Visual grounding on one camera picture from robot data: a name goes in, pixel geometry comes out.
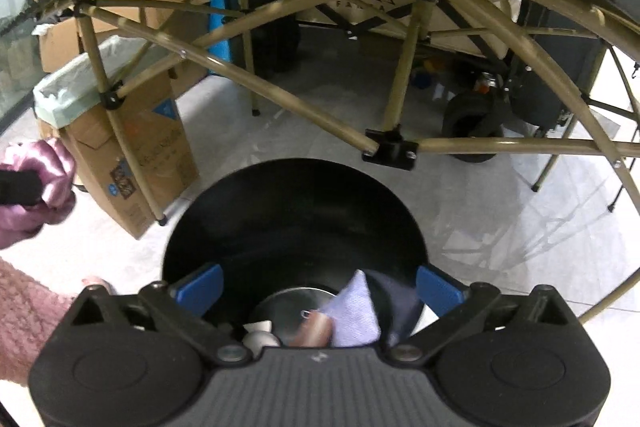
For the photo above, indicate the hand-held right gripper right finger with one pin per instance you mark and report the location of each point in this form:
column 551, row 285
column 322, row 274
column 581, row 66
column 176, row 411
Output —
column 440, row 289

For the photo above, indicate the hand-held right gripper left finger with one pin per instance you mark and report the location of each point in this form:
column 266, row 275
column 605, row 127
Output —
column 197, row 289

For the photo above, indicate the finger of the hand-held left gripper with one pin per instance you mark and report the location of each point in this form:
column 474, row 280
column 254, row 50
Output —
column 17, row 188

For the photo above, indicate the pink satin pouch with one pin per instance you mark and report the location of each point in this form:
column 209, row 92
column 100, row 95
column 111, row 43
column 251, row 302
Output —
column 55, row 162

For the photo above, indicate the black round bin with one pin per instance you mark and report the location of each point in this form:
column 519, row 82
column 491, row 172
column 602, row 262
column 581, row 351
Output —
column 300, row 217

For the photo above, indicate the navy cloth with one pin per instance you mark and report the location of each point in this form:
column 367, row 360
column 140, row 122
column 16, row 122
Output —
column 400, row 302

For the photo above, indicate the white round object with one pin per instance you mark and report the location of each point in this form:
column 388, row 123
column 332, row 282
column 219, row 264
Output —
column 262, row 339

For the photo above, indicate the pale green bag liner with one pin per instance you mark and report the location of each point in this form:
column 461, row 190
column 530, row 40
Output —
column 65, row 102

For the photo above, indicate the small brown pouch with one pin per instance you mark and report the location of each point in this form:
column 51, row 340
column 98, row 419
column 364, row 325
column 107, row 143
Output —
column 312, row 332

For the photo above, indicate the cardboard box with blue triangle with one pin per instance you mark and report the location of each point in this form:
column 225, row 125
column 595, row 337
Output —
column 150, row 157

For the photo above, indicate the tan folding slatted table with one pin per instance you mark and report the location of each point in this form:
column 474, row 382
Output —
column 395, row 152

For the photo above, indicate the glass sliding door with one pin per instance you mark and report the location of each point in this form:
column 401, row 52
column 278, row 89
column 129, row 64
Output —
column 15, row 32

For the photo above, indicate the black wheeled case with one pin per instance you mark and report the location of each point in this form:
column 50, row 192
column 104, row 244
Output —
column 560, row 72

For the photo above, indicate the blue bag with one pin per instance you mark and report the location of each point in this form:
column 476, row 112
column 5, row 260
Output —
column 222, row 17

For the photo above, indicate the black bag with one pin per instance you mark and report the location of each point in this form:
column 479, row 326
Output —
column 272, row 27

